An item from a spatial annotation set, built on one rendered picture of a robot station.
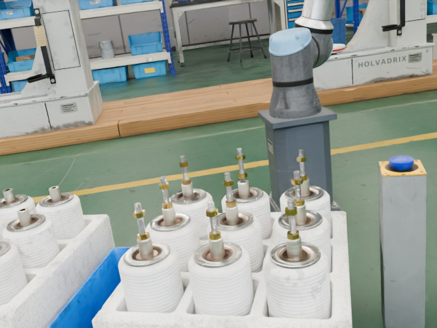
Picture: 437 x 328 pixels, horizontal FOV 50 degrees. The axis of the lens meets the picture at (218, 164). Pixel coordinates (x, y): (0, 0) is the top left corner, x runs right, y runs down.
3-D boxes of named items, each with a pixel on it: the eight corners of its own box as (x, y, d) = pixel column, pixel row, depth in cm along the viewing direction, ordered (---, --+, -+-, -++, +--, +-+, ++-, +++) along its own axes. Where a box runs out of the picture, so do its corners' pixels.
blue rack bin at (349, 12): (344, 24, 585) (344, 6, 579) (374, 20, 589) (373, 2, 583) (363, 25, 538) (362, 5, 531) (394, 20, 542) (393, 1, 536)
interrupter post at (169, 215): (164, 222, 88) (161, 205, 87) (177, 220, 88) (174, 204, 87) (163, 227, 85) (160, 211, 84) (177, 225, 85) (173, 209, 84)
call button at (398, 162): (387, 166, 84) (387, 155, 83) (411, 165, 83) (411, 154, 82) (390, 174, 80) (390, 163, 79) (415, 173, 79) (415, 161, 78)
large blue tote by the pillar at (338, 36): (296, 55, 554) (294, 23, 543) (329, 50, 561) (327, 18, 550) (313, 58, 508) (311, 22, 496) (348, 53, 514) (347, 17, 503)
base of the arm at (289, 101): (264, 111, 144) (261, 79, 141) (311, 103, 146) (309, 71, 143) (276, 121, 130) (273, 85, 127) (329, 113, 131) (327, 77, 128)
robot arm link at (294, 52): (264, 82, 133) (259, 33, 129) (283, 74, 144) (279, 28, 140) (304, 81, 127) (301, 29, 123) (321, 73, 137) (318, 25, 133)
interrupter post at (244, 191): (251, 198, 94) (250, 182, 93) (240, 200, 93) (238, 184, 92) (248, 193, 96) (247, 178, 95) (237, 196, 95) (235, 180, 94)
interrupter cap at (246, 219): (250, 232, 79) (250, 229, 79) (207, 232, 81) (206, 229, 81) (257, 213, 86) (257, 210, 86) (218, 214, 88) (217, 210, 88)
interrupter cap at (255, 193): (268, 200, 92) (268, 196, 91) (231, 207, 90) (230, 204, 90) (257, 187, 99) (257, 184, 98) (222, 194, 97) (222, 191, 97)
